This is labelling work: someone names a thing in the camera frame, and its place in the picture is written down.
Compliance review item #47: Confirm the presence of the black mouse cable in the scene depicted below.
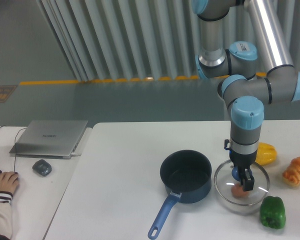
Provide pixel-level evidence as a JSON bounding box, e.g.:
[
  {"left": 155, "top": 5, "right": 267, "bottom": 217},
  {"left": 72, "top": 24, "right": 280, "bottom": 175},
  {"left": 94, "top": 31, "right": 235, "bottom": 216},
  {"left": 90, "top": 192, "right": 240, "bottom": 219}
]
[{"left": 13, "top": 126, "right": 28, "bottom": 173}]

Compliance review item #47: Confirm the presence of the white striped sleeve forearm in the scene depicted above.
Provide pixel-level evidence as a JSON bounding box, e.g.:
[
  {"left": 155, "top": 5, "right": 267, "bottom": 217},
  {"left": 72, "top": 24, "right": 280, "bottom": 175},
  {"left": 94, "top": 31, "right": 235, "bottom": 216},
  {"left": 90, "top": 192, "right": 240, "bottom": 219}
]
[{"left": 0, "top": 191, "right": 13, "bottom": 240}]

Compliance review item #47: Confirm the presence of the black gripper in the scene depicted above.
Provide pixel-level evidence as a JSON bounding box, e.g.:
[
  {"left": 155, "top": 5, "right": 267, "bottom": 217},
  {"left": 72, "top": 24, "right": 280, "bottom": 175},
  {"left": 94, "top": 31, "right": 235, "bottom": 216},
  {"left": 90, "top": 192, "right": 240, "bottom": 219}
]
[{"left": 224, "top": 139, "right": 257, "bottom": 192}]

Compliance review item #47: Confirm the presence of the person's hand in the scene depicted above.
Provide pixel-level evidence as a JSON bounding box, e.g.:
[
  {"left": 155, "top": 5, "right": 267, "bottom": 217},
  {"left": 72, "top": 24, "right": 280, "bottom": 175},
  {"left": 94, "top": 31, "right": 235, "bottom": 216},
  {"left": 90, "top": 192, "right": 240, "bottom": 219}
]
[{"left": 0, "top": 171, "right": 19, "bottom": 195}]

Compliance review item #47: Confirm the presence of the dark blue saucepan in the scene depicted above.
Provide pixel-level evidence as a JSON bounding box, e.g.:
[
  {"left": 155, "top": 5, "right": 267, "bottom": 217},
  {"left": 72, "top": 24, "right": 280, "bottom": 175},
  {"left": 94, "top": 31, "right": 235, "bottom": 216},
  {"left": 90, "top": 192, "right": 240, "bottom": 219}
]
[{"left": 147, "top": 149, "right": 212, "bottom": 240}]

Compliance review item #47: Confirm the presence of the silver laptop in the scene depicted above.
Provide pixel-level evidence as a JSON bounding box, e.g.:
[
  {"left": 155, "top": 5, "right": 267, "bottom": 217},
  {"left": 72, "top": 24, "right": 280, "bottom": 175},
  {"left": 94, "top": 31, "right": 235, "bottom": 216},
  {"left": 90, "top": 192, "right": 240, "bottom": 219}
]
[{"left": 10, "top": 120, "right": 88, "bottom": 159}]

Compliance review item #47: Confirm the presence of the glass lid with blue knob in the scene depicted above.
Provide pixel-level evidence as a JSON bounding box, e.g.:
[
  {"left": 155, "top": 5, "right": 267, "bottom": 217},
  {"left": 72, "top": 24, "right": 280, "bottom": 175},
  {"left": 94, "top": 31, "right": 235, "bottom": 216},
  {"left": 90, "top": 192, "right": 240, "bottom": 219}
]
[{"left": 214, "top": 160, "right": 270, "bottom": 207}]

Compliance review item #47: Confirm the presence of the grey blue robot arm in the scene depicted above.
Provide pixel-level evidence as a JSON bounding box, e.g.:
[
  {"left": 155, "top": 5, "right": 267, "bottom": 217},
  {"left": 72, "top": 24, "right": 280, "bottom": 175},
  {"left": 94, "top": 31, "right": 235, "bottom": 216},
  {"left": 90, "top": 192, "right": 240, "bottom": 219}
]
[{"left": 191, "top": 0, "right": 300, "bottom": 192}]

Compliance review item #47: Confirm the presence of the brown egg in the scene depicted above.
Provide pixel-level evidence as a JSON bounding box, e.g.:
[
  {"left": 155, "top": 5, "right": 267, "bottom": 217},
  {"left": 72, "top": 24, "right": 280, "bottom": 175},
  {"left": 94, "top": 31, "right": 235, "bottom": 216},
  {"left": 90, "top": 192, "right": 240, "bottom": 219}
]
[{"left": 231, "top": 184, "right": 250, "bottom": 198}]

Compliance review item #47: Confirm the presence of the orange bread loaf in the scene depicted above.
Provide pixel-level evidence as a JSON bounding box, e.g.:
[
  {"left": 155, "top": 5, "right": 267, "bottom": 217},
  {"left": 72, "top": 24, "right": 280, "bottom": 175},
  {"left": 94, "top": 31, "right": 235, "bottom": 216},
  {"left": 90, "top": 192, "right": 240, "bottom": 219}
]
[{"left": 282, "top": 156, "right": 300, "bottom": 187}]

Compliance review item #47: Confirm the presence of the yellow bell pepper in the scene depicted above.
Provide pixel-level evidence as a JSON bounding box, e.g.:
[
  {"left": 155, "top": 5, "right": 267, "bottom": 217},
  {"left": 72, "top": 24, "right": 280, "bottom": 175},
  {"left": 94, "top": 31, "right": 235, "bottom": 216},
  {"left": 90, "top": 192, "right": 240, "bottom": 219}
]
[{"left": 255, "top": 142, "right": 278, "bottom": 166}]

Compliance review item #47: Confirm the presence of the green bell pepper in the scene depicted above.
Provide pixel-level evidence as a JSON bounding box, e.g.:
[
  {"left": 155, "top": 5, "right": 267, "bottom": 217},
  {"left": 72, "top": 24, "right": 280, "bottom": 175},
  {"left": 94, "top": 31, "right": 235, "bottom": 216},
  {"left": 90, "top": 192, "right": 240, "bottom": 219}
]
[{"left": 259, "top": 196, "right": 286, "bottom": 230}]

